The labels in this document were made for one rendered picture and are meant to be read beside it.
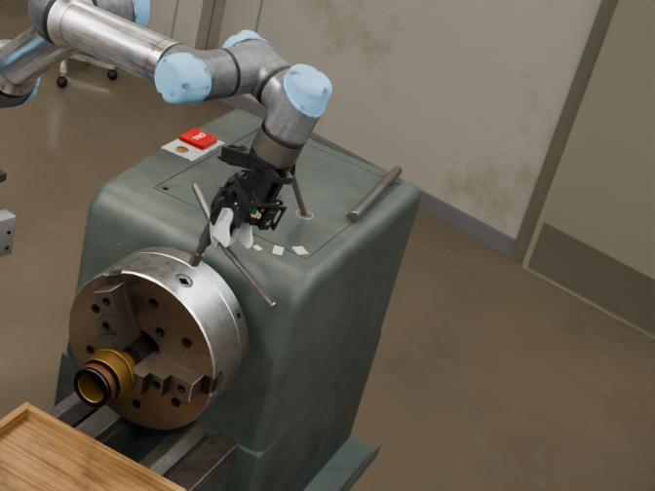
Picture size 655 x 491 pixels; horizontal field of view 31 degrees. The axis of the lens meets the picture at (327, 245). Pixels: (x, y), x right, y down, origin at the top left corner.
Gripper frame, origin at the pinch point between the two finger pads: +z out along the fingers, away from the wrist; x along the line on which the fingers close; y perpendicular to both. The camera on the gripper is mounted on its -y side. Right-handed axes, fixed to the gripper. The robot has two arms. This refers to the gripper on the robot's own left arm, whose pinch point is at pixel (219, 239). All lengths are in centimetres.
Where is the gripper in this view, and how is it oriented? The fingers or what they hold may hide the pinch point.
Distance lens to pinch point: 200.8
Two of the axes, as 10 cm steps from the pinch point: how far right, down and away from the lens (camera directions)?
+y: 4.0, 6.8, -6.1
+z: -4.3, 7.3, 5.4
